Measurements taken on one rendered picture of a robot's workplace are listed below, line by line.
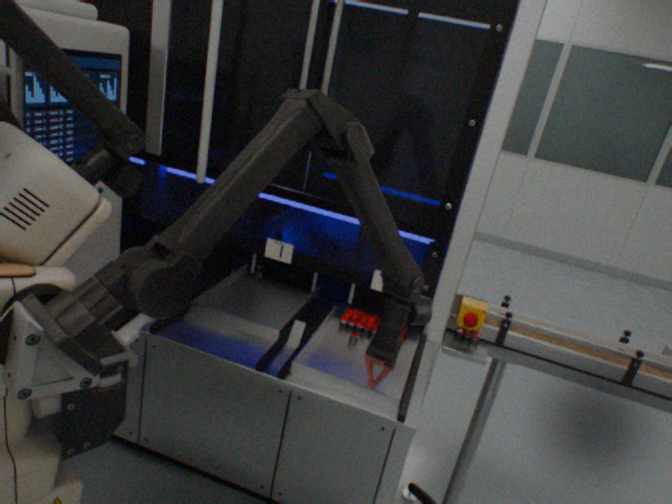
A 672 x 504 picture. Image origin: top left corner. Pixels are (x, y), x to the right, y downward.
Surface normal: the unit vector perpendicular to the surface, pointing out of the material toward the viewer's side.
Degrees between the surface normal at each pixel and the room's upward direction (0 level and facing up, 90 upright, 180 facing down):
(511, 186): 90
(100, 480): 0
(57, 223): 90
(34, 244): 90
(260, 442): 90
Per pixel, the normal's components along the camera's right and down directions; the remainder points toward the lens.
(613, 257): -0.29, 0.28
